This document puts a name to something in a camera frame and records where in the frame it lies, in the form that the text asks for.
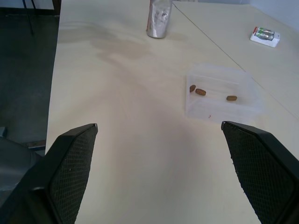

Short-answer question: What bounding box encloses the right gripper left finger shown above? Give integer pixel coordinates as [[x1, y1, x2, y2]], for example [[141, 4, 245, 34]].
[[0, 123, 99, 224]]

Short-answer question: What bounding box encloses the battery blister pack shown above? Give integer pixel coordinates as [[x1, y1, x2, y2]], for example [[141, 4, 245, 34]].
[[249, 26, 281, 49]]

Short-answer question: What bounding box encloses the clear plastic tray with pills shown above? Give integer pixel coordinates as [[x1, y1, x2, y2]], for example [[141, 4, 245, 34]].
[[185, 63, 266, 122]]

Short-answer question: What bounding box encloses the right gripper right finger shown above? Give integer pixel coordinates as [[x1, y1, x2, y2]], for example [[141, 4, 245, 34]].
[[221, 120, 299, 224]]

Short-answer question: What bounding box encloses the dark metal chair leg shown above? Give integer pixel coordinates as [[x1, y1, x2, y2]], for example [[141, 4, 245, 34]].
[[21, 0, 36, 36]]

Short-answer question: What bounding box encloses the silver foil bag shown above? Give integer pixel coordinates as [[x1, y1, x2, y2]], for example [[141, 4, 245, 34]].
[[146, 0, 173, 39]]

